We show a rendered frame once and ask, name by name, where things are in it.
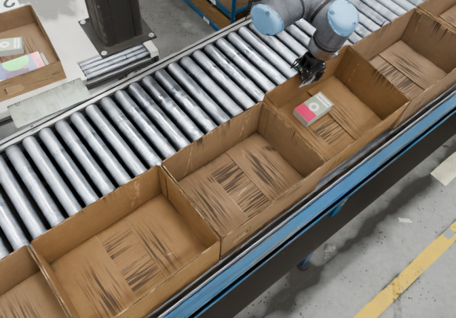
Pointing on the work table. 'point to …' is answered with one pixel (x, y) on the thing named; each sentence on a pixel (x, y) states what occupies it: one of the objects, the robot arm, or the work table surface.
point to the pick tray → (36, 39)
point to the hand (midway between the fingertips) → (303, 80)
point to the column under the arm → (113, 14)
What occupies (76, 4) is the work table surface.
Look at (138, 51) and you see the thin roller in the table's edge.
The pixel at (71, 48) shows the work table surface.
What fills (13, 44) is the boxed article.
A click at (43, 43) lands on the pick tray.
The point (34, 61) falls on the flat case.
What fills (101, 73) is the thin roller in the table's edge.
